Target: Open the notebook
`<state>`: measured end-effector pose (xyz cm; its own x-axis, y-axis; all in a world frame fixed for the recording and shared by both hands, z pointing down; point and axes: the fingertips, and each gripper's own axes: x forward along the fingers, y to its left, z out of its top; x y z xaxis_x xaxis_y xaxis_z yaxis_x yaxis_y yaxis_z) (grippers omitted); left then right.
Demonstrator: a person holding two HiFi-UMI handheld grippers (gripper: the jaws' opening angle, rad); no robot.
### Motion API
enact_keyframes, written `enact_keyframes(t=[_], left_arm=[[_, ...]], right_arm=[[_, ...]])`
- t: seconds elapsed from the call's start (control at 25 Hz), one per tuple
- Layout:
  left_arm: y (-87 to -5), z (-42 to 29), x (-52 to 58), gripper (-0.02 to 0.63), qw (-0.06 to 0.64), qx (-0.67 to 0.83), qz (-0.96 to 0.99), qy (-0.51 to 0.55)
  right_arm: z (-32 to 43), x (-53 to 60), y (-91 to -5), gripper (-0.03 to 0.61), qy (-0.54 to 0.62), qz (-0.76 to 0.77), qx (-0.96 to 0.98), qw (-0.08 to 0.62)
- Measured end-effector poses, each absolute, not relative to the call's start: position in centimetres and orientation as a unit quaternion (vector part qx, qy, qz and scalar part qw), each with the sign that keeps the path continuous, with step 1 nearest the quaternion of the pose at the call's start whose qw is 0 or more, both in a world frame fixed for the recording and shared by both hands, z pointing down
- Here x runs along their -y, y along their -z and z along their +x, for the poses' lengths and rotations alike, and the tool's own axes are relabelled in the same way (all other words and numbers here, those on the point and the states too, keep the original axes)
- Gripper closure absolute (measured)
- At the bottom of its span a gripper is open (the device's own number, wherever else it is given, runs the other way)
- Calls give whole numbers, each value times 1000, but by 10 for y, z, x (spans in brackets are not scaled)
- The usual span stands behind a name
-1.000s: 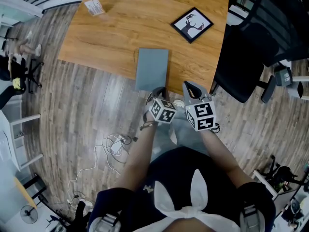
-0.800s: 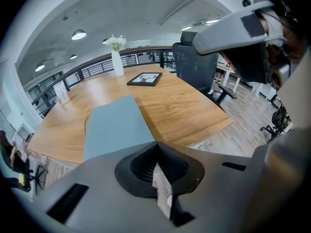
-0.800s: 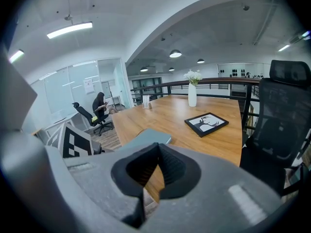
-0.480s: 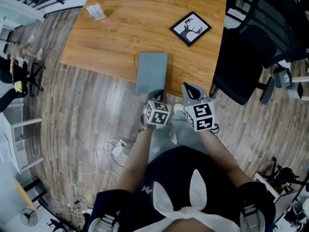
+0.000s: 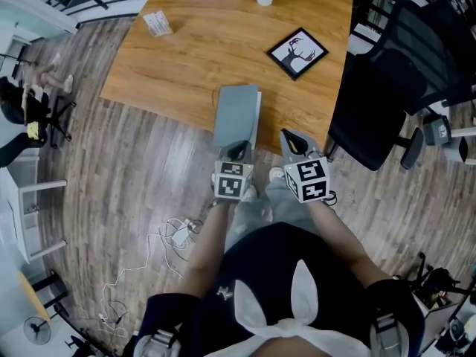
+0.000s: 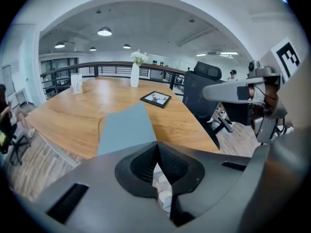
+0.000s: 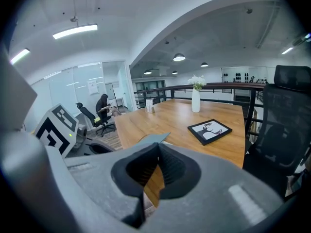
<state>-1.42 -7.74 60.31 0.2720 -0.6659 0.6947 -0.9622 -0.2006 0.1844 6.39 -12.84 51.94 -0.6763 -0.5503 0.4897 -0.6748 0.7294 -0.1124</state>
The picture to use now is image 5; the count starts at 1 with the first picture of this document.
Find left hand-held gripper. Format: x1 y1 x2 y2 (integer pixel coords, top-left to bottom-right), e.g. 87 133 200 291
211 139 255 203

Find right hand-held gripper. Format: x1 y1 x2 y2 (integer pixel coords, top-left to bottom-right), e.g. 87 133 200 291
279 128 332 204

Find grey-blue book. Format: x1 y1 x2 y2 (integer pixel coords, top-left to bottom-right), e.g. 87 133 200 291
213 83 263 152

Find person's left forearm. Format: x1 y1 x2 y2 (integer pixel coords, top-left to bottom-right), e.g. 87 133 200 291
177 199 239 300

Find person's right forearm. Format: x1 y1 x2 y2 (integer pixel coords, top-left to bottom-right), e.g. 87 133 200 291
307 199 393 289

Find person's gray trousers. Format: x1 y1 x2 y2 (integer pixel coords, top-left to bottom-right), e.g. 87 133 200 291
222 178 321 252

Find black mesh office chair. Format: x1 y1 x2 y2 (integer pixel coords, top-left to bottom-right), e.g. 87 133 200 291
327 0 476 173

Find black framed deer picture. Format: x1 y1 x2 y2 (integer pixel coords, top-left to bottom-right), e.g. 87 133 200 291
266 27 330 82

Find person's navy shirt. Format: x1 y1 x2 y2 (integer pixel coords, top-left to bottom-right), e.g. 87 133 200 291
132 221 427 357

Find gray box with logo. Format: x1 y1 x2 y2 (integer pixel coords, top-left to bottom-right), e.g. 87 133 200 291
422 114 453 147

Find person's white bow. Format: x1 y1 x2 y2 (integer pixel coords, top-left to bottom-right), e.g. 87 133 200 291
233 259 373 357

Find white printed card stand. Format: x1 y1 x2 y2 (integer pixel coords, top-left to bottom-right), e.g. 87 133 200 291
142 10 174 38

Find black swivel chair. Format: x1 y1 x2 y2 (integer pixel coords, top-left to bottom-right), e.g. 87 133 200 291
25 93 77 150

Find light gray desk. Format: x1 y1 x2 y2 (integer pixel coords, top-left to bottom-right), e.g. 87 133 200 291
419 299 476 357

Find white shelf table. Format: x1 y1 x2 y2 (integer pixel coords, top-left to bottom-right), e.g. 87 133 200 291
0 178 68 263

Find yellow table with black legs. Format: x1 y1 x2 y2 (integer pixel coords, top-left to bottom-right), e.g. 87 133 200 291
17 271 70 325

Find black floor fan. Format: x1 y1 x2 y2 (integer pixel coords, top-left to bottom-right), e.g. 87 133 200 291
22 315 52 347

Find white cable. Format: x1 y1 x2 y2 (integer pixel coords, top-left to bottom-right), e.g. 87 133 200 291
99 217 202 334

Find white table frame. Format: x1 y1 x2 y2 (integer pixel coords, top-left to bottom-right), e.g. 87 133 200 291
444 124 476 165

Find person's right shoulder strap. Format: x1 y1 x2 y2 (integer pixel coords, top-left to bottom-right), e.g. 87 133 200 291
370 309 406 357

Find person's shoulder strap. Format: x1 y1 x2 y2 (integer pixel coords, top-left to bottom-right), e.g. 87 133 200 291
143 327 181 357
370 309 406 357

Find person's left shoulder strap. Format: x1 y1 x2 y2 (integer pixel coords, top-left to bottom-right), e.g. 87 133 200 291
143 327 181 357

